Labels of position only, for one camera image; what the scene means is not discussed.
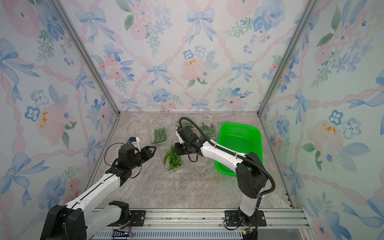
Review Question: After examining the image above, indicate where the left aluminium corner post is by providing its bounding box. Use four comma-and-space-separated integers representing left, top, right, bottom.
47, 0, 121, 116

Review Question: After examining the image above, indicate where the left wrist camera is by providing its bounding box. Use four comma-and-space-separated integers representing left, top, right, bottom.
127, 137, 140, 151

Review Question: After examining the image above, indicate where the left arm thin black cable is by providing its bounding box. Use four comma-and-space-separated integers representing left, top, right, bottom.
103, 142, 127, 169

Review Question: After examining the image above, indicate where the clear pepper container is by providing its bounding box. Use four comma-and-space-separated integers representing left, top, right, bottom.
200, 122, 217, 139
153, 127, 167, 144
163, 145, 182, 170
180, 119, 195, 130

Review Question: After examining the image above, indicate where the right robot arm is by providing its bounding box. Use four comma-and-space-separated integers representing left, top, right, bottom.
175, 127, 275, 221

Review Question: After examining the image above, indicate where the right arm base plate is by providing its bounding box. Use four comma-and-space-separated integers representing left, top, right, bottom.
224, 210, 267, 227

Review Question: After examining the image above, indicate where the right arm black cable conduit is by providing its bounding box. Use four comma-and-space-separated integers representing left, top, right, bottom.
178, 116, 276, 199

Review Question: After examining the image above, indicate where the aluminium front rail frame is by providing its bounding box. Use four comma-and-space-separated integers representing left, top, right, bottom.
91, 208, 314, 240

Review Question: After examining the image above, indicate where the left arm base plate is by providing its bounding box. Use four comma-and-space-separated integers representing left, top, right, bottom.
108, 210, 147, 227

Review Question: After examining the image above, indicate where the bright green plastic basket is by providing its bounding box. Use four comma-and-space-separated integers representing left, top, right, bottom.
219, 123, 263, 164

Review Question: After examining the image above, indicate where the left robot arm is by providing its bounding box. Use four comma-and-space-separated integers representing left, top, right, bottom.
40, 142, 157, 240

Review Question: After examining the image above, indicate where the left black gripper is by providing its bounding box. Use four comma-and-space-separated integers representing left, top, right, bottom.
130, 145, 157, 170

